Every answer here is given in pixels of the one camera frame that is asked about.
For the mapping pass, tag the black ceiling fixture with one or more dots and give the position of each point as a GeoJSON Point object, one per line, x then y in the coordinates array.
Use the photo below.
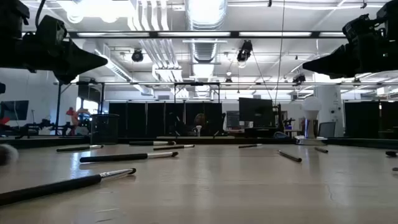
{"type": "Point", "coordinates": [137, 56]}

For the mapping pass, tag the silver ceiling duct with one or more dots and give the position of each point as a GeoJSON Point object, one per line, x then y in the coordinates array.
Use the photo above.
{"type": "Point", "coordinates": [205, 18]}

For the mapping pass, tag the grey office chair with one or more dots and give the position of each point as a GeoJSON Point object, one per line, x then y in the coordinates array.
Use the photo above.
{"type": "Point", "coordinates": [327, 129]}

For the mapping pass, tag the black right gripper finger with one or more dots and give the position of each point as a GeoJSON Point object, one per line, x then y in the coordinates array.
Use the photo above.
{"type": "Point", "coordinates": [335, 62]}

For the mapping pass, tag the black background robot arm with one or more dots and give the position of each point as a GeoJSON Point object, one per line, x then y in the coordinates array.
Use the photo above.
{"type": "Point", "coordinates": [40, 125]}

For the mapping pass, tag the dark wall screen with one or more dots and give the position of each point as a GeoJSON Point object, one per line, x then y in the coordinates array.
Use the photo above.
{"type": "Point", "coordinates": [15, 109]}

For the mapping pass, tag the black computer monitor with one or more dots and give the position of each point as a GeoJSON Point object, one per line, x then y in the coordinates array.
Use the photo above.
{"type": "Point", "coordinates": [256, 112]}

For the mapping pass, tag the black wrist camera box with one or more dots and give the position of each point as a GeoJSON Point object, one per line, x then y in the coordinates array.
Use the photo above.
{"type": "Point", "coordinates": [360, 28]}
{"type": "Point", "coordinates": [51, 31]}

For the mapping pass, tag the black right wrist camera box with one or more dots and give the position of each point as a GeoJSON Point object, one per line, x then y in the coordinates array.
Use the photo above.
{"type": "Point", "coordinates": [360, 28]}

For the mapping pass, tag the black aluminium table frame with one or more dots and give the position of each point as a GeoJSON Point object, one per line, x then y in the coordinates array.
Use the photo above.
{"type": "Point", "coordinates": [217, 140]}

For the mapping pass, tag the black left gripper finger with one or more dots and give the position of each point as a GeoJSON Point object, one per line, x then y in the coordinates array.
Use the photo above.
{"type": "Point", "coordinates": [77, 62]}

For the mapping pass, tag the small white bulb lamp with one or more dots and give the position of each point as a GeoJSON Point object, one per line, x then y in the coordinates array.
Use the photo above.
{"type": "Point", "coordinates": [198, 129]}

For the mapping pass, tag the black overhead camera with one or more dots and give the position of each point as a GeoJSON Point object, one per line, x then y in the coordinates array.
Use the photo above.
{"type": "Point", "coordinates": [244, 51]}

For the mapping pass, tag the fluffy grey powder brush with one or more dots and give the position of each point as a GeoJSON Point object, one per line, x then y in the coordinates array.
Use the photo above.
{"type": "Point", "coordinates": [7, 154]}

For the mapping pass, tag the black mesh cup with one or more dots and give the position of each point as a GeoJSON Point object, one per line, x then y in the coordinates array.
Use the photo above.
{"type": "Point", "coordinates": [104, 129]}

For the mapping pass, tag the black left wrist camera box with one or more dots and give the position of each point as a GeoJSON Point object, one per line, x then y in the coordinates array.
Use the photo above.
{"type": "Point", "coordinates": [51, 31]}

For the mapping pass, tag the black overhead beam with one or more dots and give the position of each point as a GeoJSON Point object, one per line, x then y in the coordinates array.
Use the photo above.
{"type": "Point", "coordinates": [192, 34]}

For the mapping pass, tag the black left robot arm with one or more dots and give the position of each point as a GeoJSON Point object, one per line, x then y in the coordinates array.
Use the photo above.
{"type": "Point", "coordinates": [12, 15]}

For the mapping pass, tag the black scaffold frame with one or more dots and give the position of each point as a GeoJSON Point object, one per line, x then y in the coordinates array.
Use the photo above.
{"type": "Point", "coordinates": [199, 83]}

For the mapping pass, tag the black makeup brush silver ferrule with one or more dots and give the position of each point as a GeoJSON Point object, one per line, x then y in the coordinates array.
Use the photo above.
{"type": "Point", "coordinates": [115, 157]}
{"type": "Point", "coordinates": [146, 143]}
{"type": "Point", "coordinates": [74, 148]}

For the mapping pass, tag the thin black makeup brush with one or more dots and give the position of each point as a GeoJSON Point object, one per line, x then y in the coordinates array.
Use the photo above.
{"type": "Point", "coordinates": [248, 146]}
{"type": "Point", "coordinates": [172, 147]}

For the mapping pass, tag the person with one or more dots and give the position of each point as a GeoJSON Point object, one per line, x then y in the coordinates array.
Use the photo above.
{"type": "Point", "coordinates": [200, 119]}

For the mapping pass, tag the white bulb lamp chrome base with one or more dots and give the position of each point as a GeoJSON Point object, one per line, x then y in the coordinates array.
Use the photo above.
{"type": "Point", "coordinates": [311, 105]}

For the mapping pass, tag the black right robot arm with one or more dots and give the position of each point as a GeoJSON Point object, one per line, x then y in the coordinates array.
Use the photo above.
{"type": "Point", "coordinates": [388, 11]}

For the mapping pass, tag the black partition wall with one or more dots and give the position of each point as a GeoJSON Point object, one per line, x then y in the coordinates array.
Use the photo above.
{"type": "Point", "coordinates": [362, 119]}
{"type": "Point", "coordinates": [140, 119]}

